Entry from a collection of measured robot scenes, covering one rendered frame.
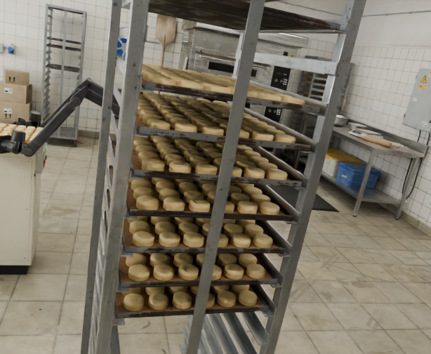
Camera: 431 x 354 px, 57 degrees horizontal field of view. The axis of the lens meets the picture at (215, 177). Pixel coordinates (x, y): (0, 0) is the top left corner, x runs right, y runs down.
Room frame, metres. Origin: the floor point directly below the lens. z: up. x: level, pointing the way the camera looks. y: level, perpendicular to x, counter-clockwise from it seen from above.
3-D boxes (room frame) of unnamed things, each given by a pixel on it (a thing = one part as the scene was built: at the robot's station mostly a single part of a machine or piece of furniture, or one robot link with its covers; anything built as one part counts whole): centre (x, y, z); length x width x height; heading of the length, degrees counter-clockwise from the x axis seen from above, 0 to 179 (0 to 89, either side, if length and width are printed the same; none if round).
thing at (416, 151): (5.61, -1.81, 0.49); 1.90 x 0.72 x 0.98; 16
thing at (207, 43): (6.13, 0.00, 1.00); 1.56 x 1.20 x 2.01; 106
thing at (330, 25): (1.14, 0.09, 1.68); 0.60 x 0.40 x 0.02; 21
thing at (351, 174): (5.32, -1.89, 0.36); 0.47 x 0.38 x 0.26; 108
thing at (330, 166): (5.75, -1.76, 0.36); 0.47 x 0.38 x 0.26; 106
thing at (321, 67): (1.22, -0.10, 1.59); 0.64 x 0.03 x 0.03; 21
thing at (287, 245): (1.22, -0.10, 1.14); 0.64 x 0.03 x 0.03; 21
